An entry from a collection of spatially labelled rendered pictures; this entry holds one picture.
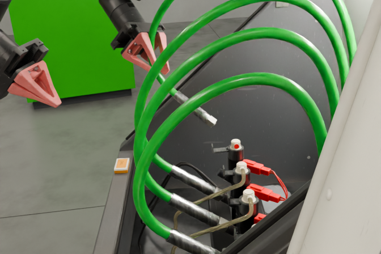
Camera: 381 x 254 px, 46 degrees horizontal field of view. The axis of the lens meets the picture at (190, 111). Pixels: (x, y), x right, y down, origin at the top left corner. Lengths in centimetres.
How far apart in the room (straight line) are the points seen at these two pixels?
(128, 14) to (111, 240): 42
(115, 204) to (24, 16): 315
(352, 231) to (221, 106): 79
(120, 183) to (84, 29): 306
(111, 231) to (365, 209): 62
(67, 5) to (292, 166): 303
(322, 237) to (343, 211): 4
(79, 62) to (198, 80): 304
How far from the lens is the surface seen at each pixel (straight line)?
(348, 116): 38
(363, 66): 38
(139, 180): 54
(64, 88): 413
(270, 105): 112
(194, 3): 728
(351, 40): 77
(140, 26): 87
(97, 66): 408
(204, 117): 87
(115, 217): 91
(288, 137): 116
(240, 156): 79
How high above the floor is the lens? 147
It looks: 23 degrees down
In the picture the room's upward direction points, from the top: 3 degrees counter-clockwise
